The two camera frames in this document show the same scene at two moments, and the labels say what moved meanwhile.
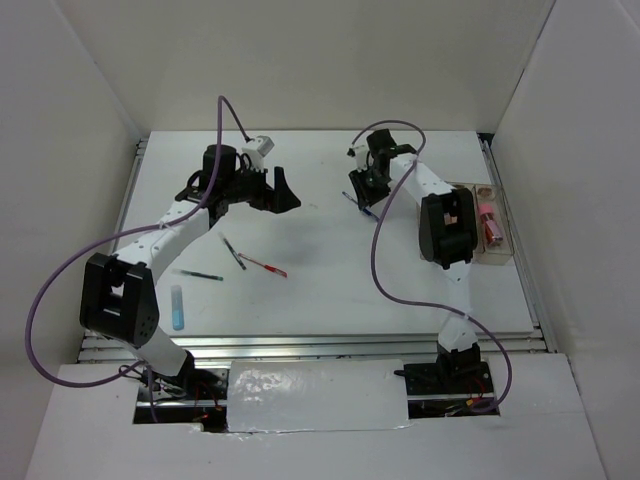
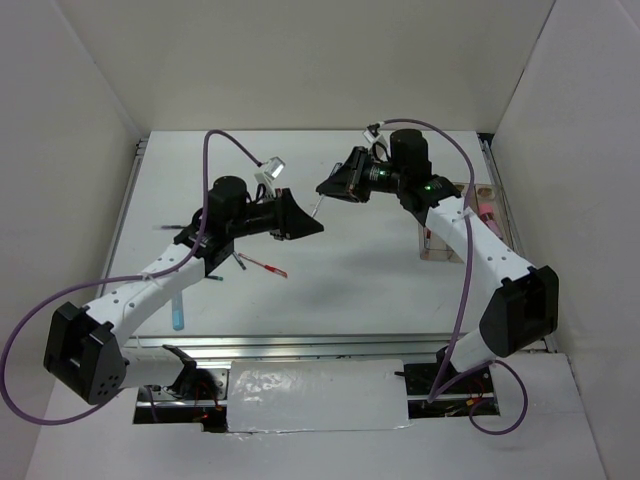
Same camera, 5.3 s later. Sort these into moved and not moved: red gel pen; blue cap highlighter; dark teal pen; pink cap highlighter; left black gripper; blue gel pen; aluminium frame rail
Moved: left black gripper; blue gel pen
Not moved: red gel pen; pink cap highlighter; dark teal pen; blue cap highlighter; aluminium frame rail
